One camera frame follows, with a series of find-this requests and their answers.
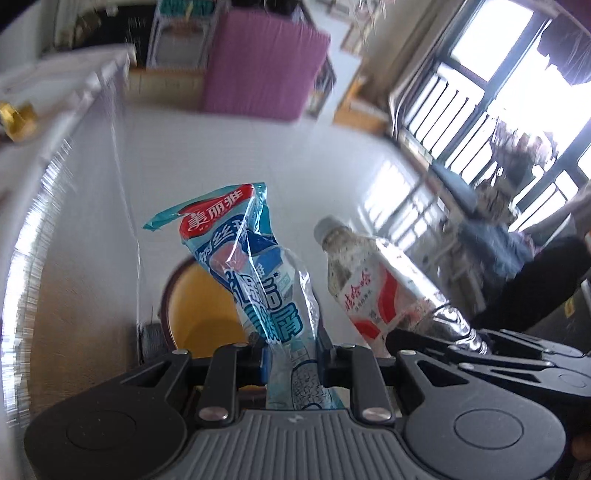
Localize dark hanging garment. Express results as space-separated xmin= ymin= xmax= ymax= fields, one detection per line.
xmin=538 ymin=16 xmax=591 ymax=88

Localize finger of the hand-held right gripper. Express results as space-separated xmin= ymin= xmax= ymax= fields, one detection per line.
xmin=480 ymin=329 xmax=591 ymax=363
xmin=385 ymin=329 xmax=591 ymax=396

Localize blue plastic snack wrapper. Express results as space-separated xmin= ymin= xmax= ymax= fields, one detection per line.
xmin=142 ymin=182 xmax=345 ymax=411

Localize gold foil wrapper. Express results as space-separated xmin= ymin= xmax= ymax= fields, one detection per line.
xmin=0 ymin=102 xmax=38 ymax=142

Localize yellow trash bin brown rim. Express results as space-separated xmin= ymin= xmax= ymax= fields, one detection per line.
xmin=159 ymin=257 xmax=259 ymax=358

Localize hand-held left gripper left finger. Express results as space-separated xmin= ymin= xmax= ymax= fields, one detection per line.
xmin=120 ymin=340 xmax=270 ymax=424

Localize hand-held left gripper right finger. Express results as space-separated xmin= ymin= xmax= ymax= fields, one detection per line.
xmin=318 ymin=342 xmax=468 ymax=423

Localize wooden step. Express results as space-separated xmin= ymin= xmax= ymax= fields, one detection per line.
xmin=332 ymin=105 xmax=389 ymax=136

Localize white chair with blue cushion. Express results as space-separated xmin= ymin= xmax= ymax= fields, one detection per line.
xmin=427 ymin=164 xmax=482 ymax=220

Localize blue denim clothing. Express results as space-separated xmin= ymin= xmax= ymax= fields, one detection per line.
xmin=457 ymin=217 xmax=533 ymax=283

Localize clear plastic bottle red label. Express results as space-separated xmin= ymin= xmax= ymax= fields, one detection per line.
xmin=314 ymin=215 xmax=490 ymax=358

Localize pink mattress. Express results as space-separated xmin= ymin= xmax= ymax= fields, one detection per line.
xmin=202 ymin=9 xmax=331 ymax=123

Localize black window railing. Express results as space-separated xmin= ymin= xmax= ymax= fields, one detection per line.
xmin=390 ymin=69 xmax=591 ymax=232

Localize low wooden cabinet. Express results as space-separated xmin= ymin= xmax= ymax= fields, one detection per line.
xmin=126 ymin=67 xmax=205 ymax=112

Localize white cabinet with teal sign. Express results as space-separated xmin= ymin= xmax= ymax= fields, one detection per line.
xmin=148 ymin=0 xmax=223 ymax=71

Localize person's dark clothing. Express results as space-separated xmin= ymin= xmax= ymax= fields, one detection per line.
xmin=471 ymin=235 xmax=591 ymax=330

